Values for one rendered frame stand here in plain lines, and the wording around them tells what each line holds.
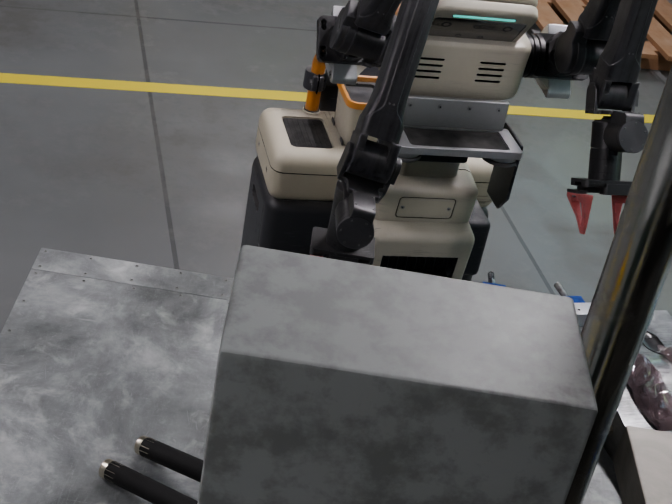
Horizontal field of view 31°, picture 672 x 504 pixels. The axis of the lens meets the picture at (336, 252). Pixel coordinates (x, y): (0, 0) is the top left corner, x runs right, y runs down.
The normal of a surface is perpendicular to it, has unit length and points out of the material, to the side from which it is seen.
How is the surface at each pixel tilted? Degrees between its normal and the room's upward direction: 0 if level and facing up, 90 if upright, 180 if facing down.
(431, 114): 90
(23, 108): 0
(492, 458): 90
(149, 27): 0
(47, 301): 0
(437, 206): 98
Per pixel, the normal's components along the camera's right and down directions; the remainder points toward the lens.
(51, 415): 0.16, -0.83
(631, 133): 0.25, 0.13
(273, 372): -0.04, 0.53
